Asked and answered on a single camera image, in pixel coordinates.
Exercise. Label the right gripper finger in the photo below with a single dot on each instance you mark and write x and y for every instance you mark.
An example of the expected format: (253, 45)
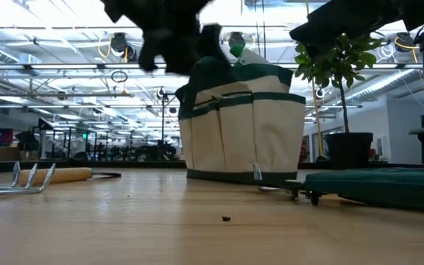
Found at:
(344, 22)

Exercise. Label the teal foam kneeling pad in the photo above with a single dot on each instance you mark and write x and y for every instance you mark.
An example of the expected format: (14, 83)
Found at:
(381, 187)

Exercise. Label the cream canvas bag green trim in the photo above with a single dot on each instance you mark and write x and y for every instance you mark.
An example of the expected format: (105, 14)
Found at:
(241, 136)

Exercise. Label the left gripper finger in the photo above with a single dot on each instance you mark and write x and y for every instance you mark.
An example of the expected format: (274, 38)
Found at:
(175, 55)
(212, 42)

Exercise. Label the green transparent spray bottle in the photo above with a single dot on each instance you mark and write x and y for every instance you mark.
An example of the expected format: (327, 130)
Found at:
(250, 58)

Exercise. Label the potted plant in black pot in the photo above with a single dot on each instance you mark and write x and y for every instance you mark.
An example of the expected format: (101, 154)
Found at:
(348, 151)

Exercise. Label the black metal garden hand tool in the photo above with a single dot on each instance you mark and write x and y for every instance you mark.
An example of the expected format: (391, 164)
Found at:
(296, 186)

